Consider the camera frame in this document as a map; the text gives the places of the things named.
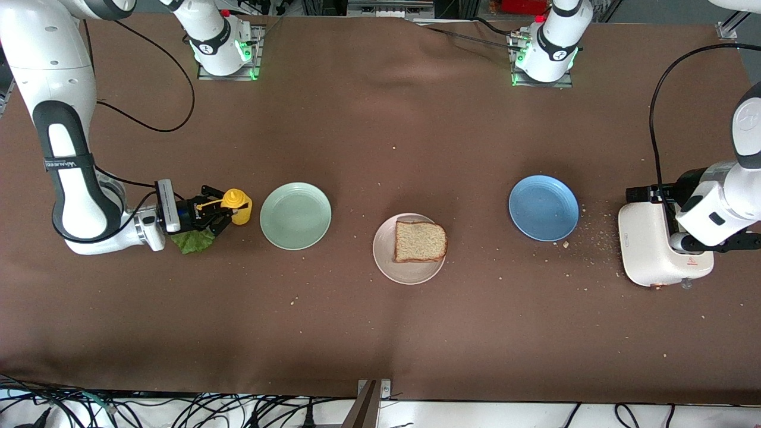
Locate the green lettuce leaf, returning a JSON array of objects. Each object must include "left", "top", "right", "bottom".
[{"left": 171, "top": 229, "right": 216, "bottom": 256}]

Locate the yellow mustard squeeze bottle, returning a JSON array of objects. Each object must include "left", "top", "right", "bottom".
[{"left": 196, "top": 188, "right": 253, "bottom": 226}]

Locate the brown bread slice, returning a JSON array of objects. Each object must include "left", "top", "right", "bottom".
[{"left": 393, "top": 221, "right": 448, "bottom": 264}]

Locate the light green plate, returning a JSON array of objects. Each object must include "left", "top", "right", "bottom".
[{"left": 260, "top": 182, "right": 332, "bottom": 251}]

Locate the blue plate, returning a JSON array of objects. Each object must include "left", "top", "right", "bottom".
[{"left": 508, "top": 175, "right": 580, "bottom": 243}]

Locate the beige plate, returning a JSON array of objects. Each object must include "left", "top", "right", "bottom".
[{"left": 372, "top": 213, "right": 447, "bottom": 285}]

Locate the white two-slot toaster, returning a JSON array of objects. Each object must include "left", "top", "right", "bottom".
[{"left": 618, "top": 201, "right": 715, "bottom": 290}]

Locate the brown table cloth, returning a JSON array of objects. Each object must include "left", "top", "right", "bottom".
[{"left": 0, "top": 11, "right": 761, "bottom": 406}]

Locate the red box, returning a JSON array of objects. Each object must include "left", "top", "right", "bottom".
[{"left": 502, "top": 0, "right": 548, "bottom": 15}]

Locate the grey metal equipment box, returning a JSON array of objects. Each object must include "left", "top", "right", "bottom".
[{"left": 347, "top": 0, "right": 435, "bottom": 18}]

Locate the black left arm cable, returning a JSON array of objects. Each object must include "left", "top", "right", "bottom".
[{"left": 649, "top": 42, "right": 761, "bottom": 206}]

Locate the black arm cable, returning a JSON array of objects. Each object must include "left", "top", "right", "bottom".
[
  {"left": 649, "top": 42, "right": 761, "bottom": 206},
  {"left": 82, "top": 18, "right": 196, "bottom": 206}
]

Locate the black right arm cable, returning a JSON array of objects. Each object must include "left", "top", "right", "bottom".
[{"left": 82, "top": 18, "right": 196, "bottom": 206}]

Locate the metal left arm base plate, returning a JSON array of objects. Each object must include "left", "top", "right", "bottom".
[{"left": 508, "top": 33, "right": 573, "bottom": 89}]

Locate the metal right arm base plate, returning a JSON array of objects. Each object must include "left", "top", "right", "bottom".
[{"left": 197, "top": 24, "right": 263, "bottom": 81}]

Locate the aluminium frame profile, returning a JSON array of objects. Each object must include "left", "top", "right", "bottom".
[{"left": 716, "top": 9, "right": 751, "bottom": 41}]

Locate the teal floor cable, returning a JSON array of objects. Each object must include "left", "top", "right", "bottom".
[{"left": 76, "top": 389, "right": 122, "bottom": 417}]

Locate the black cable on cloth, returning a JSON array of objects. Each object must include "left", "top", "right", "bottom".
[{"left": 410, "top": 18, "right": 527, "bottom": 51}]

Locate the metal table edge bracket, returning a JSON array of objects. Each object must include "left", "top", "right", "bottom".
[{"left": 356, "top": 379, "right": 393, "bottom": 428}]

